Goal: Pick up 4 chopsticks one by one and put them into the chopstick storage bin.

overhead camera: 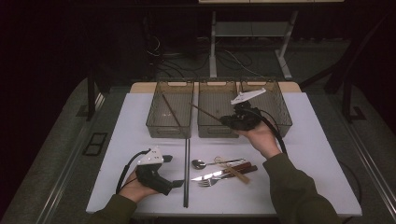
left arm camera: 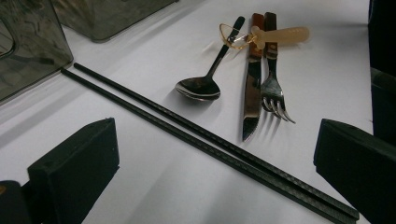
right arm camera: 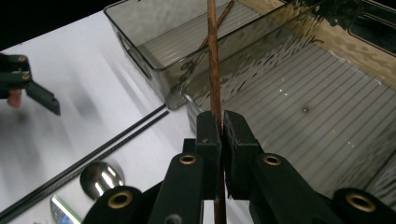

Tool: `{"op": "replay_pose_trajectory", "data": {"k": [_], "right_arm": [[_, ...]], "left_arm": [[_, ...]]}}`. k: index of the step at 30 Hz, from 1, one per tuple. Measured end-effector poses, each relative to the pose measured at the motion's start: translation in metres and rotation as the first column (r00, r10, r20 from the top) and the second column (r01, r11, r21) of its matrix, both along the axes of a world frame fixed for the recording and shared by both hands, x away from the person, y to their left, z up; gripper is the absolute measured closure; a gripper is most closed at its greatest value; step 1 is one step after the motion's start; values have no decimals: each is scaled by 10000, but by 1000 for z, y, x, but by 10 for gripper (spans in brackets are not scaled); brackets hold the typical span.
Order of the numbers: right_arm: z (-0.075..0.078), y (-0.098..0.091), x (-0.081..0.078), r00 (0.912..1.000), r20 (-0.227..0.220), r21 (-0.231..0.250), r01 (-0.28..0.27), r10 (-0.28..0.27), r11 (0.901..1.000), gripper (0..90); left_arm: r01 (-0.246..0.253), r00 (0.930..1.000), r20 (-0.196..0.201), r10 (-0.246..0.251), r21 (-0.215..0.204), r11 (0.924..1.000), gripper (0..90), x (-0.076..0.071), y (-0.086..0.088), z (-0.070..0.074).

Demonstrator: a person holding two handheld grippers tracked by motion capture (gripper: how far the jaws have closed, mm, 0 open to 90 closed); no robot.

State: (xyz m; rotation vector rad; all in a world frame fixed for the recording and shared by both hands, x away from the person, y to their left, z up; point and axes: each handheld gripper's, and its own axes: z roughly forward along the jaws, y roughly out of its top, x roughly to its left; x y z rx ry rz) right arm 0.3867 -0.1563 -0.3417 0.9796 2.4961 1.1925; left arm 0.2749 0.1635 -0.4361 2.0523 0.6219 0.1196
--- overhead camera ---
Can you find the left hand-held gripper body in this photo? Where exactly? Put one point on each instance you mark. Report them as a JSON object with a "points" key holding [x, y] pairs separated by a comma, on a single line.
{"points": [[152, 180]]}

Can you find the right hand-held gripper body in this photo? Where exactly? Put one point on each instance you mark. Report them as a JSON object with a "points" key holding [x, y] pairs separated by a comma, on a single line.
{"points": [[247, 119]]}

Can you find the translucent grey plastic bin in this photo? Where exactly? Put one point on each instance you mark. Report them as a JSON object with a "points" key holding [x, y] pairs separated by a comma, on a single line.
{"points": [[214, 132], [169, 132], [280, 109]]}

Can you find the brown wooden chopstick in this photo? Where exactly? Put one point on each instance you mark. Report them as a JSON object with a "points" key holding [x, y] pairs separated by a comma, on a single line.
{"points": [[205, 112], [171, 110]]}

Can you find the metal spoon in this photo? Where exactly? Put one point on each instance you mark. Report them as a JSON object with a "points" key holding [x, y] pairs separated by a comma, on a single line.
{"points": [[198, 164]]}

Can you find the translucent amber plastic spoon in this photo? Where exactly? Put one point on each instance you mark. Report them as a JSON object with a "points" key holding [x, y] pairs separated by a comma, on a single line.
{"points": [[239, 176]]}

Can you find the person's left hand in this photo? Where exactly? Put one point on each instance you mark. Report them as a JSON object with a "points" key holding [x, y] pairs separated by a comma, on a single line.
{"points": [[135, 189]]}

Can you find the person's right hand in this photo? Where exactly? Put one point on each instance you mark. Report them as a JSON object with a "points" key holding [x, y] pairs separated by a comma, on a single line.
{"points": [[263, 140]]}

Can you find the white desk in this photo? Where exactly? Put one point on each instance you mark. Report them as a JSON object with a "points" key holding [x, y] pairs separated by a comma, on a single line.
{"points": [[213, 46]]}

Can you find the white table cover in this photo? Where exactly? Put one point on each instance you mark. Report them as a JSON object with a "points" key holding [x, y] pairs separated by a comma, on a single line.
{"points": [[311, 155]]}

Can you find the wooden table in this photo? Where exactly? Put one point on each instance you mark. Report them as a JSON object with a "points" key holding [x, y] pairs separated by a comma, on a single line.
{"points": [[140, 88]]}

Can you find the black metal stand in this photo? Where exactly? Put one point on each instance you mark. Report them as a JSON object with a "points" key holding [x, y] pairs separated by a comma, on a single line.
{"points": [[91, 99], [347, 99]]}

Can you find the metal floor rail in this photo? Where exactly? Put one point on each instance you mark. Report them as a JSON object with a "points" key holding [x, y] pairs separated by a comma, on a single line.
{"points": [[384, 189], [62, 177]]}

